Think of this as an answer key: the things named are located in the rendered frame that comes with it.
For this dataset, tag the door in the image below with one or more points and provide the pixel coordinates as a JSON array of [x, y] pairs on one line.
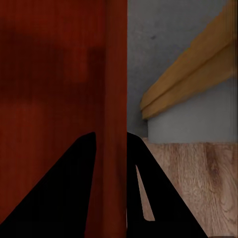
[[209, 60]]

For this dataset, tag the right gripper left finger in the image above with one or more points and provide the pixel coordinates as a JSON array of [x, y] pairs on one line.
[[57, 206]]

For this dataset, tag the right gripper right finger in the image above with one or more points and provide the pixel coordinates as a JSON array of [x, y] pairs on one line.
[[173, 219]]

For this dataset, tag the storage box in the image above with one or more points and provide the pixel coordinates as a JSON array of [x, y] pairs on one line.
[[63, 74]]

